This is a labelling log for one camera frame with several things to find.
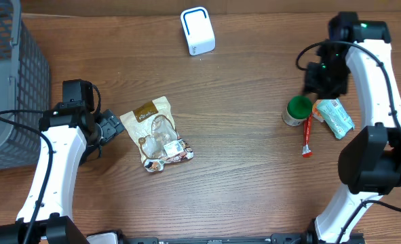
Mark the orange small packet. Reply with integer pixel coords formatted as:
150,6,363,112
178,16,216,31
312,100,324,123

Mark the green lid jar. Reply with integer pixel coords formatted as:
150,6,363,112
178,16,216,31
282,96,313,126

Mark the teal wet wipes packet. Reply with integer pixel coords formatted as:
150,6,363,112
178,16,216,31
316,98,355,140

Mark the beige snack bag red label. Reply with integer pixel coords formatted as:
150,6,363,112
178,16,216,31
120,96,194,172

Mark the red stick sachet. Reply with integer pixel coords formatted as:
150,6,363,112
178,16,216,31
302,115,313,158

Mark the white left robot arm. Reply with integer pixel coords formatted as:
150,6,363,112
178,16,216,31
0,106,128,243

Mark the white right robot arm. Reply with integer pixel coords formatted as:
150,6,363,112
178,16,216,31
301,12,401,243

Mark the white barcode scanner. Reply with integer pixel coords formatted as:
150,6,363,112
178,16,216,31
180,6,216,56

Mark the grey plastic mesh basket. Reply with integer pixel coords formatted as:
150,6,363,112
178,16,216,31
0,0,51,169

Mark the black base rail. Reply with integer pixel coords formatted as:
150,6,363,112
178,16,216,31
84,230,367,244

